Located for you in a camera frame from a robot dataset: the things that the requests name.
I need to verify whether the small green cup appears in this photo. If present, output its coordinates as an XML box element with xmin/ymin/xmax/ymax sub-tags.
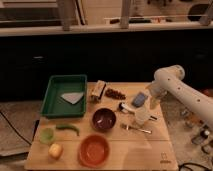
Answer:
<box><xmin>39</xmin><ymin>128</ymin><xmax>54</xmax><ymax>145</ymax></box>

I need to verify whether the yellow toy fruit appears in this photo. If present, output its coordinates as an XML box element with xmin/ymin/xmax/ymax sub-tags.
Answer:
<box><xmin>48</xmin><ymin>143</ymin><xmax>63</xmax><ymax>159</ymax></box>

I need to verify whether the purple bowl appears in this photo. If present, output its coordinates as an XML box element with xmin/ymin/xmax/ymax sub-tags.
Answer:
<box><xmin>92</xmin><ymin>108</ymin><xmax>116</xmax><ymax>132</ymax></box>

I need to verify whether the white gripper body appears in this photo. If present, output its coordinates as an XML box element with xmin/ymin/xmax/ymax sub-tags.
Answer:
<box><xmin>146</xmin><ymin>81</ymin><xmax>166</xmax><ymax>109</ymax></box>

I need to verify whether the white mug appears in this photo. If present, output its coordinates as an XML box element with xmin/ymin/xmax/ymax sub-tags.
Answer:
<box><xmin>134</xmin><ymin>107</ymin><xmax>157</xmax><ymax>126</ymax></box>

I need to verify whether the spice bottle with black cap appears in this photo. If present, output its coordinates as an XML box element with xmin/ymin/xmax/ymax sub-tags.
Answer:
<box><xmin>191</xmin><ymin>130</ymin><xmax>210</xmax><ymax>145</ymax></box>

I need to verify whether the wooden toy block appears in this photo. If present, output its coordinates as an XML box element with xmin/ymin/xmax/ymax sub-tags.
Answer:
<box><xmin>91</xmin><ymin>80</ymin><xmax>106</xmax><ymax>102</ymax></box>

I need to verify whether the grey folded cloth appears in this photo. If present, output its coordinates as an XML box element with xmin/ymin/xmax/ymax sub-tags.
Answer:
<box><xmin>61</xmin><ymin>92</ymin><xmax>84</xmax><ymax>104</ymax></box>

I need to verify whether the green plastic tray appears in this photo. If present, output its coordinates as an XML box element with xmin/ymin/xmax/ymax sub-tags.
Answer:
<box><xmin>41</xmin><ymin>75</ymin><xmax>87</xmax><ymax>118</ymax></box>

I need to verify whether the blue sponge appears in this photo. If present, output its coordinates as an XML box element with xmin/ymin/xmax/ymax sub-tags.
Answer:
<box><xmin>132</xmin><ymin>92</ymin><xmax>148</xmax><ymax>107</ymax></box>

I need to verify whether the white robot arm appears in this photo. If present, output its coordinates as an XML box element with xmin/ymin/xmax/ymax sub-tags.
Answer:
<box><xmin>148</xmin><ymin>65</ymin><xmax>213</xmax><ymax>131</ymax></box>

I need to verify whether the black cable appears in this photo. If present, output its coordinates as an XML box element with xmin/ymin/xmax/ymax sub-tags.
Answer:
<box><xmin>0</xmin><ymin>110</ymin><xmax>33</xmax><ymax>147</ymax></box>

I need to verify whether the black white small utensil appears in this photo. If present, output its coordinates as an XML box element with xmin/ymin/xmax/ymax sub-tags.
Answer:
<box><xmin>119</xmin><ymin>102</ymin><xmax>135</xmax><ymax>114</ymax></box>

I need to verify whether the green chili pepper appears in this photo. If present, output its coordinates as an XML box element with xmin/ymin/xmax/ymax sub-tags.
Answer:
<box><xmin>56</xmin><ymin>124</ymin><xmax>80</xmax><ymax>136</ymax></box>

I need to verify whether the orange bowl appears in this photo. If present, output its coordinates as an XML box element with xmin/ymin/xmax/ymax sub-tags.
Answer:
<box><xmin>78</xmin><ymin>134</ymin><xmax>110</xmax><ymax>168</ymax></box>

